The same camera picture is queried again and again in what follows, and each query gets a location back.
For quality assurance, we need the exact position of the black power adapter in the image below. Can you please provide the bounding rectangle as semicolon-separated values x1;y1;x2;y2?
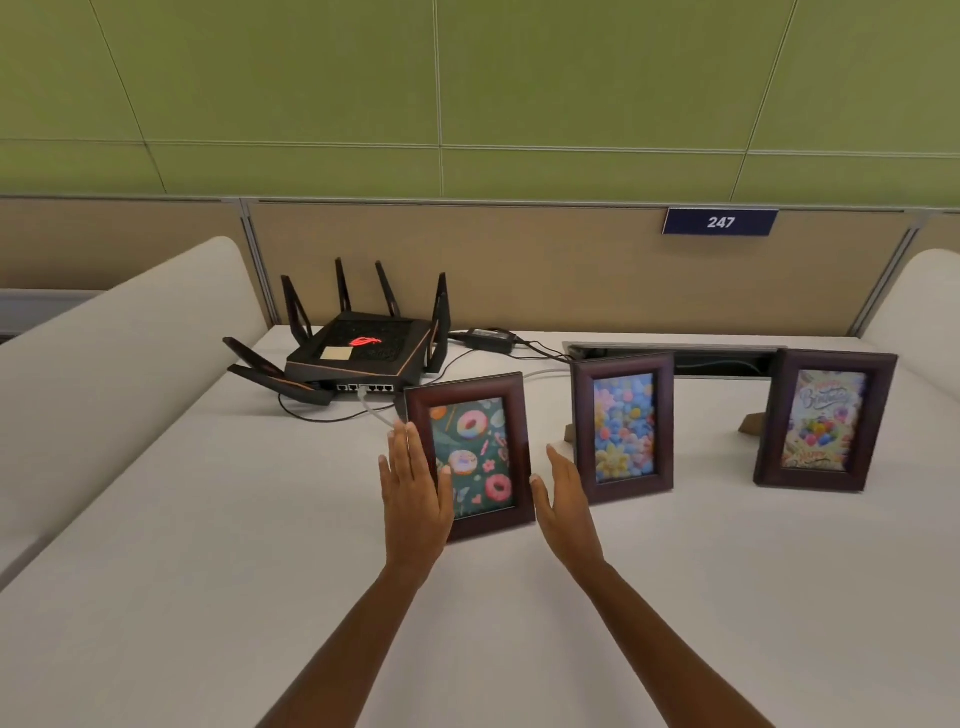
456;327;520;355

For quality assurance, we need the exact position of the black power cable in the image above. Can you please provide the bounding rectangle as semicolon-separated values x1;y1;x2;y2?
447;330;574;366

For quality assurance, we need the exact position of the person's left forearm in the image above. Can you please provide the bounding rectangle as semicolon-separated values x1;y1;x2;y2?
257;561;436;728

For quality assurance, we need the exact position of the person's left hand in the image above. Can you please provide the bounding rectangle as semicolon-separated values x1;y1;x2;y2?
378;421;456;577

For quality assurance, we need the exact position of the white network cable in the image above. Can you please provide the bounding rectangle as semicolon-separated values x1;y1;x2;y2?
358;385;408;430

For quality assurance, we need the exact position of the blue number sign plate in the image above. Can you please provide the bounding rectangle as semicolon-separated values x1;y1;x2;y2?
662;208;780;237

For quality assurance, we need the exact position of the person's right hand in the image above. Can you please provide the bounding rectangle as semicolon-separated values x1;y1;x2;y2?
529;444;606;576

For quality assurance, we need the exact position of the beige cubicle partition panel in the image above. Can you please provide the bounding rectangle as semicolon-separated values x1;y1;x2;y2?
241;198;930;348
0;195;246;295

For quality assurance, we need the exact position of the white rounded desk divider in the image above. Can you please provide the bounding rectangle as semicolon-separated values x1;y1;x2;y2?
0;236;270;595
861;248;960;385

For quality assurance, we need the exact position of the person's right forearm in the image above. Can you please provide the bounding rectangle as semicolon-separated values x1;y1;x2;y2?
564;556;776;728

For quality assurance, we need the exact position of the brown frame with donut picture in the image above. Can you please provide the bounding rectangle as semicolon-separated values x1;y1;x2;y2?
404;372;537;544

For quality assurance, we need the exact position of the brown frame with flower picture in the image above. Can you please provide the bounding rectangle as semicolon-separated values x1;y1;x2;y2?
564;351;677;506

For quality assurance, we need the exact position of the black router with antennas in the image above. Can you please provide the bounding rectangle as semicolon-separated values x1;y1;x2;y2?
222;257;450;408

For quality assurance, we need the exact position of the brown frame with balloon picture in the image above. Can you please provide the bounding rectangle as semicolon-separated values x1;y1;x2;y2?
738;348;900;495

